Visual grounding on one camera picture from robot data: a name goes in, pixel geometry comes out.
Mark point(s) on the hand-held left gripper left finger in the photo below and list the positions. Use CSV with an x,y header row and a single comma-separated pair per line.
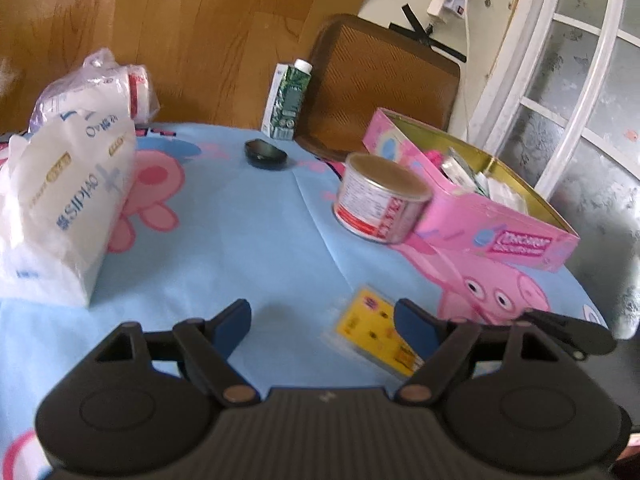
x,y
232,325

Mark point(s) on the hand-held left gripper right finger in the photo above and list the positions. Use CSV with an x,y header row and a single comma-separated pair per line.
x,y
415,327

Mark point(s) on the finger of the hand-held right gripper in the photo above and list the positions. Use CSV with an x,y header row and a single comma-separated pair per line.
x,y
575,332

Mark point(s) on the pink tin box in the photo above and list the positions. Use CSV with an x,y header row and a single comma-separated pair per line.
x,y
480,220

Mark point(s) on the pink fluffy pom-pom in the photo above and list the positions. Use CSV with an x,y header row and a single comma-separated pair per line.
x,y
434,158

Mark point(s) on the yellow card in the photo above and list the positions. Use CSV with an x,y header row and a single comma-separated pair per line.
x,y
372,327

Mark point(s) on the printed blue tablecloth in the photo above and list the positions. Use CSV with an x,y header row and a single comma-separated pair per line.
x,y
240,240

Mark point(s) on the round tin can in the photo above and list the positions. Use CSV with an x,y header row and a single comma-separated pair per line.
x,y
380,195

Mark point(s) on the white packet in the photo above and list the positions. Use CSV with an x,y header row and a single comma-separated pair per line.
x,y
505,195

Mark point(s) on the small printed tissue packet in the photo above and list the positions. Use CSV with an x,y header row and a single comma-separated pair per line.
x,y
465,170

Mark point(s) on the small black pouch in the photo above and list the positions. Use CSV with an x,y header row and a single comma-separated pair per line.
x,y
265,154

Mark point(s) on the red sticker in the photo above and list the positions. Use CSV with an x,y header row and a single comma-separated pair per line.
x,y
633,136

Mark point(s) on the large white tissue pack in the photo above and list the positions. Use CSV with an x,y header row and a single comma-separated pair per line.
x,y
60,210

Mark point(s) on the green carton with white cap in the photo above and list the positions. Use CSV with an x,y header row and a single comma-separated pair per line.
x,y
287,100

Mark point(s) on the white framed frosted glass door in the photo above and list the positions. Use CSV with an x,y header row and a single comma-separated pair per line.
x,y
590,85

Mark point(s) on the plastic bag with white roll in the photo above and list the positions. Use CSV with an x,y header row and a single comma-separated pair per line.
x,y
100,87

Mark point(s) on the black tape strip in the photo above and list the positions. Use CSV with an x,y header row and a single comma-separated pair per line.
x,y
416,19
440,46

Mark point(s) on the wooden panel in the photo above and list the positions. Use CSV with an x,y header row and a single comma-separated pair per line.
x,y
175,25

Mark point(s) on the white power adapter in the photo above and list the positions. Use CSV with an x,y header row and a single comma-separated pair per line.
x,y
447,7

